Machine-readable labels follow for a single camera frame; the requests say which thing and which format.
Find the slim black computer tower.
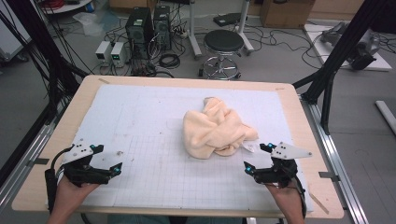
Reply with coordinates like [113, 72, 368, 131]
[152, 5, 173, 51]

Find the person's right hand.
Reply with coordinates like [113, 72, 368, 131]
[265, 182, 303, 216]

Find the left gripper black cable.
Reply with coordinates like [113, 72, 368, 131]
[44, 146, 75, 215]

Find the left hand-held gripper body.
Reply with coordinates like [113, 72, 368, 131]
[59, 139, 112, 189]

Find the cream fluffy towel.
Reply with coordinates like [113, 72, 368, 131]
[181, 96, 260, 161]

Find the black frame post with cables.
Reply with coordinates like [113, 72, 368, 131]
[0, 0, 89, 125]

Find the round white table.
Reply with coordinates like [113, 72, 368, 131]
[39, 0, 94, 15]

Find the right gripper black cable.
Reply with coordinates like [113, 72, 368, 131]
[291, 174, 308, 218]

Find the thin wooden stick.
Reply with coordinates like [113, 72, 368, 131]
[307, 190, 331, 216]

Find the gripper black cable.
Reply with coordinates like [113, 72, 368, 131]
[44, 146, 75, 215]
[291, 174, 308, 218]

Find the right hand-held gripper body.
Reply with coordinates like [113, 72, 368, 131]
[253, 141, 314, 189]

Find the aluminium rail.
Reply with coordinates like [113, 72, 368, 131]
[300, 93, 370, 224]
[0, 105, 67, 213]

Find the flat black device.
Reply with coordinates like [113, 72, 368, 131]
[212, 12, 243, 28]

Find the white tube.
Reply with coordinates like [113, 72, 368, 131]
[375, 99, 396, 136]

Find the coiled black cable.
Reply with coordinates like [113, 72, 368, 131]
[158, 52, 182, 70]

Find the person's left hand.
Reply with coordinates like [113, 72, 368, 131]
[53, 176, 101, 216]

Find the white stand leg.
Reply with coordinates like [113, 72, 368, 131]
[186, 0, 204, 59]
[235, 0, 255, 54]

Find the black floor cable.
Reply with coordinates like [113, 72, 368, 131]
[247, 23, 322, 70]

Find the black round stool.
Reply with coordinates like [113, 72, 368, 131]
[198, 29, 246, 80]

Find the clear plastic bag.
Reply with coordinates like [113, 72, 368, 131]
[72, 11, 120, 37]

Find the large black computer tower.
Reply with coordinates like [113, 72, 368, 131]
[124, 7, 154, 61]

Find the white power supply unit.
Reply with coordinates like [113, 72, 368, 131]
[94, 40, 113, 65]
[109, 41, 131, 68]

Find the brown cardboard box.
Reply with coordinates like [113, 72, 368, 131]
[259, 0, 317, 30]

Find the white floor board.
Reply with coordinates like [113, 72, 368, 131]
[303, 22, 393, 72]

